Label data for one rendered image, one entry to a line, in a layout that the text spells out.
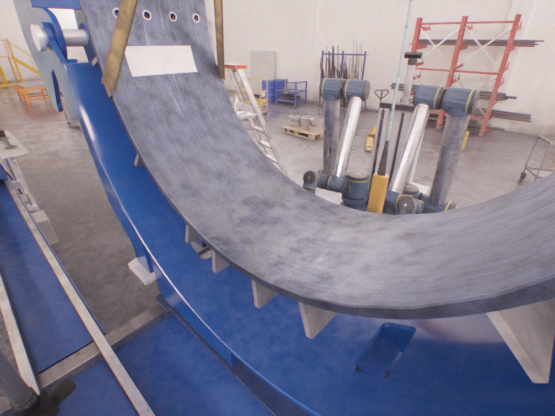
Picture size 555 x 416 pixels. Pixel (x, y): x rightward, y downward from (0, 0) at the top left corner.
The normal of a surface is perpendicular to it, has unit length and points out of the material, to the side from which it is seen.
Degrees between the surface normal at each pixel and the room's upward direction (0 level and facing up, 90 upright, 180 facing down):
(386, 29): 90
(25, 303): 0
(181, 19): 84
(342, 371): 22
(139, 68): 65
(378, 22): 90
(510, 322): 42
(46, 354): 0
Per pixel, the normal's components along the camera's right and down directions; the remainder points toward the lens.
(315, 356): -0.21, -0.93
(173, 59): 0.70, 0.10
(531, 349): 0.48, -0.43
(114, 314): 0.00, -0.88
